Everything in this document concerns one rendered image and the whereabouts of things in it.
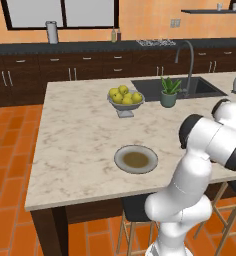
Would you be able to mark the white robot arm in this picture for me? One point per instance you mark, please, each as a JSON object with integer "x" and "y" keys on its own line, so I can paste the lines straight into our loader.
{"x": 193, "y": 173}

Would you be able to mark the yellow apple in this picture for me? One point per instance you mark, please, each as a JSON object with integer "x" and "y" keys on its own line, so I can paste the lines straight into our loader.
{"x": 113, "y": 92}
{"x": 137, "y": 97}
{"x": 123, "y": 89}
{"x": 117, "y": 98}
{"x": 127, "y": 100}

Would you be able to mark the grey plate with brown centre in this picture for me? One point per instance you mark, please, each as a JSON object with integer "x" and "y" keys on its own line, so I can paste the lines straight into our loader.
{"x": 136, "y": 159}

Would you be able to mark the dark sink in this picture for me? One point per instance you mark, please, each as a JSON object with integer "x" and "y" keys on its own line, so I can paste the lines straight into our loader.
{"x": 150, "y": 88}

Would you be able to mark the green potted plant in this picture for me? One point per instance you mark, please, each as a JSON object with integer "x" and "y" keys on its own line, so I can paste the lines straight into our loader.
{"x": 169, "y": 94}

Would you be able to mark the black seat wooden stool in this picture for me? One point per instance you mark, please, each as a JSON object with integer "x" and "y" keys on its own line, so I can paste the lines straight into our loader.
{"x": 235, "y": 203}
{"x": 134, "y": 208}

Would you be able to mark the brown bottle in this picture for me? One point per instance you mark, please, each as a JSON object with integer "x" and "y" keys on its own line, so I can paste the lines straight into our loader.
{"x": 119, "y": 36}

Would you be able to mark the tan bottle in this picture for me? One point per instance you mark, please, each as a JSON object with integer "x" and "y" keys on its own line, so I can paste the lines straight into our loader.
{"x": 113, "y": 35}

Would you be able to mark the grey dish rack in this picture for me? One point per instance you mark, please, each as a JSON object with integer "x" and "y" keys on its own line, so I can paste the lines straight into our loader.
{"x": 155, "y": 42}

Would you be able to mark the grey arched tap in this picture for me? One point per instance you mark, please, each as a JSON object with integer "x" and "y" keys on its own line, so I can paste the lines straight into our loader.
{"x": 191, "y": 63}

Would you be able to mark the dark wood cupboard run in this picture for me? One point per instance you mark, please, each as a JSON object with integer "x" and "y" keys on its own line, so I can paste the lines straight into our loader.
{"x": 30, "y": 73}

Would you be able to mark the dark framed window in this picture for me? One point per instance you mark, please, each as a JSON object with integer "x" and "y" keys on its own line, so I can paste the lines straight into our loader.
{"x": 61, "y": 13}

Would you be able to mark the white cup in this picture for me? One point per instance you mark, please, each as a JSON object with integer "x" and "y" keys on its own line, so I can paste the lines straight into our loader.
{"x": 235, "y": 6}
{"x": 219, "y": 6}

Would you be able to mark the grey pedestal fruit bowl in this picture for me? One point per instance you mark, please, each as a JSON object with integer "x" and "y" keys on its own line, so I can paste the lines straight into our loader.
{"x": 126, "y": 107}

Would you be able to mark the grey wall outlet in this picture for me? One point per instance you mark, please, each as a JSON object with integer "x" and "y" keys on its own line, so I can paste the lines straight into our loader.
{"x": 175, "y": 23}

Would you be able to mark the dark wall shelf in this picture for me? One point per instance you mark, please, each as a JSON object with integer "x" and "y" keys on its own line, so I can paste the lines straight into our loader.
{"x": 211, "y": 11}

